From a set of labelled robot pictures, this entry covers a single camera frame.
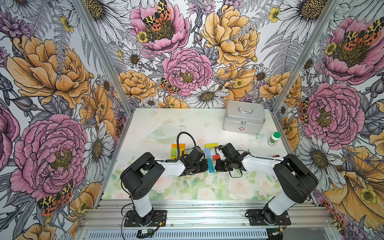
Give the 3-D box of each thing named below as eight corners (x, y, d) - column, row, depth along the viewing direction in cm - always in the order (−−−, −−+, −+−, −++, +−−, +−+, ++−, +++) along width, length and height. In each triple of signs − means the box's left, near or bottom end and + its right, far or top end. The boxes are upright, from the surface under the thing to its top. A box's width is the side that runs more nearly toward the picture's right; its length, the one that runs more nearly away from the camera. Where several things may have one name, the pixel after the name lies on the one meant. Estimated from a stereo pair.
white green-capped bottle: (268, 146, 104) (274, 138, 96) (266, 140, 107) (271, 131, 99) (276, 146, 104) (282, 138, 96) (273, 140, 107) (280, 131, 99)
